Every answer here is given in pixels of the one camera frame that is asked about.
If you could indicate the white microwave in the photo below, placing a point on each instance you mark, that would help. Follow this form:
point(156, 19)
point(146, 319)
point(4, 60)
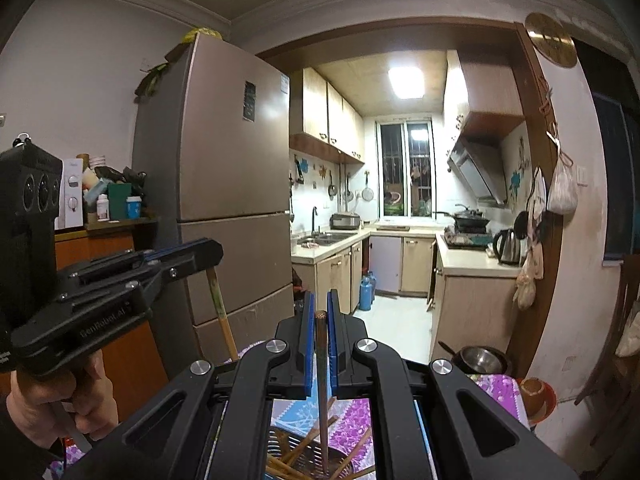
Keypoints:
point(72, 195)

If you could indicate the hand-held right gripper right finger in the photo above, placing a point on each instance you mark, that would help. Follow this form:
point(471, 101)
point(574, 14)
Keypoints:
point(333, 345)

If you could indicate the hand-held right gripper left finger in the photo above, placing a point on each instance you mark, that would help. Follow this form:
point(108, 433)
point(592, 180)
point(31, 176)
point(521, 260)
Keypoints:
point(310, 345)

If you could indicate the beige hanging bag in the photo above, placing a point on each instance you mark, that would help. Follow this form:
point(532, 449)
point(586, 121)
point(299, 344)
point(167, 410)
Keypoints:
point(530, 270)

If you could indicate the black metal pot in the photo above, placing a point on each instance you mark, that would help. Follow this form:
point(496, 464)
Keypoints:
point(480, 360)

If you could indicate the gas stove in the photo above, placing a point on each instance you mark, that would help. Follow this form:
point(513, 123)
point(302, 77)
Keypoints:
point(465, 241)

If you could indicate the dark window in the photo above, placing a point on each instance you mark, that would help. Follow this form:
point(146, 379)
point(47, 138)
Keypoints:
point(620, 185)

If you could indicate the white bottle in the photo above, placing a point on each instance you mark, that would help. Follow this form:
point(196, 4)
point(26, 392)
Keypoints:
point(102, 207)

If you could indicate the rice cooker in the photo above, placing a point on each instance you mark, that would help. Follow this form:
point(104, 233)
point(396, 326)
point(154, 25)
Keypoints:
point(345, 222)

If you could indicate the black wok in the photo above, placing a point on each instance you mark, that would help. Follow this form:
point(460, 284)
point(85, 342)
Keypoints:
point(470, 220)

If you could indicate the black sink faucet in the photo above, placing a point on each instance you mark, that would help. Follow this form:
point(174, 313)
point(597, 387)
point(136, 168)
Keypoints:
point(315, 220)

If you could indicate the white hanging cloth bag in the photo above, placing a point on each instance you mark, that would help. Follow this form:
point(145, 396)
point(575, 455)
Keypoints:
point(537, 195)

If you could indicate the bunch of wooden chopsticks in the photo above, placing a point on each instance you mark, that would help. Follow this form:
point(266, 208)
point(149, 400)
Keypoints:
point(285, 467)

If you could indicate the orange wooden cabinet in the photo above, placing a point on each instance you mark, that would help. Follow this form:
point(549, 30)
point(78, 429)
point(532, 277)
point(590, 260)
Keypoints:
point(100, 245)

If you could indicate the ceiling light panel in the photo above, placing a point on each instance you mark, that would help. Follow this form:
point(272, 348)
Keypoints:
point(406, 82)

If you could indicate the steel range hood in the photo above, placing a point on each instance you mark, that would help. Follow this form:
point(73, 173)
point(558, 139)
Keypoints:
point(480, 170)

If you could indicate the dark brown chopstick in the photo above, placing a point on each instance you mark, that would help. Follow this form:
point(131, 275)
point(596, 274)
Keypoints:
point(321, 385)

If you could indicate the blue gas cylinder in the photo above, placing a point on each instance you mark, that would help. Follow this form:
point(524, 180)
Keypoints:
point(366, 292)

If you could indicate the person's left hand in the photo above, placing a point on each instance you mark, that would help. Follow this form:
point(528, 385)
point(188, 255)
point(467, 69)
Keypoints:
point(35, 405)

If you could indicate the white plastic bag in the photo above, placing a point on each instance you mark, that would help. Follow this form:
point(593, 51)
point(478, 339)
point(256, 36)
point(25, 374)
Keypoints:
point(562, 190)

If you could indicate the lower kitchen cabinets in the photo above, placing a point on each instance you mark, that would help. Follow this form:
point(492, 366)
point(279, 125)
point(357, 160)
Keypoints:
point(475, 310)

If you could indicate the steel electric kettle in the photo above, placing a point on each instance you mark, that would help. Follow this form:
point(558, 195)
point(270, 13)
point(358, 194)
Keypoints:
point(507, 250)

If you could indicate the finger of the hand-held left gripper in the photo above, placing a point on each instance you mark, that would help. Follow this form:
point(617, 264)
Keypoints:
point(185, 262)
point(115, 262)

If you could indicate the barred kitchen window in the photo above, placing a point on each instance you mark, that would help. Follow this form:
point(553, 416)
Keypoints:
point(402, 170)

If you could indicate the person's left forearm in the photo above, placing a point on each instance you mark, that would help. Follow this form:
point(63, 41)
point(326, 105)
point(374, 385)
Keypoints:
point(20, 460)

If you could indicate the gold wall clock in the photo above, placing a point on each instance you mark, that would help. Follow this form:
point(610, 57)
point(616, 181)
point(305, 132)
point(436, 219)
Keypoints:
point(550, 40)

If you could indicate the floral striped tablecloth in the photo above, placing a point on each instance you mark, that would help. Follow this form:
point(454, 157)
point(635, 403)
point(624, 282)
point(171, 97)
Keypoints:
point(495, 390)

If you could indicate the upper kitchen cabinet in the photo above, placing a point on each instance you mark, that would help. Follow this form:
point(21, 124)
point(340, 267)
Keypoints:
point(325, 115)
point(490, 90)

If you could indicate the grey refrigerator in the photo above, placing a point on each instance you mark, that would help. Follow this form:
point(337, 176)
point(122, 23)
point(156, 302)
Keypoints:
point(225, 160)

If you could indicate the tan bamboo chopstick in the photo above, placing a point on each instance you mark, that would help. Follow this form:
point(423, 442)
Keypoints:
point(222, 315)

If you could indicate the yellow green bundle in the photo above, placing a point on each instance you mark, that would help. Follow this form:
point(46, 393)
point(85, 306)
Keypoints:
point(202, 35)

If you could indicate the green container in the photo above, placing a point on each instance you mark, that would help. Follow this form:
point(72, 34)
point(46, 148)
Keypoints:
point(120, 200)

